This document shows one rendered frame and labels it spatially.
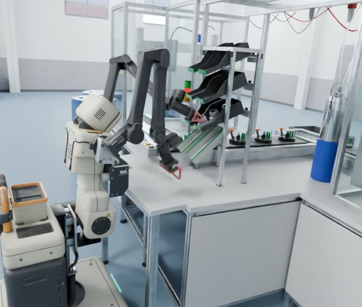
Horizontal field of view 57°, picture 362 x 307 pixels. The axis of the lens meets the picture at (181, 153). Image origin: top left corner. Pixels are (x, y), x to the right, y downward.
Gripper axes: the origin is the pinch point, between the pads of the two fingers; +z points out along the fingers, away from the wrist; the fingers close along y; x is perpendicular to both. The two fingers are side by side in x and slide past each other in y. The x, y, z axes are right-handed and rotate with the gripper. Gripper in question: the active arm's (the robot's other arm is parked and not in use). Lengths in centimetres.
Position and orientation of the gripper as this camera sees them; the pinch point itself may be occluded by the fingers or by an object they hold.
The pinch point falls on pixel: (202, 119)
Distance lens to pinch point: 194.1
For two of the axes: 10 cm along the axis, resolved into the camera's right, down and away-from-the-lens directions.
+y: -1.9, -3.2, 9.3
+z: 8.6, 4.1, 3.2
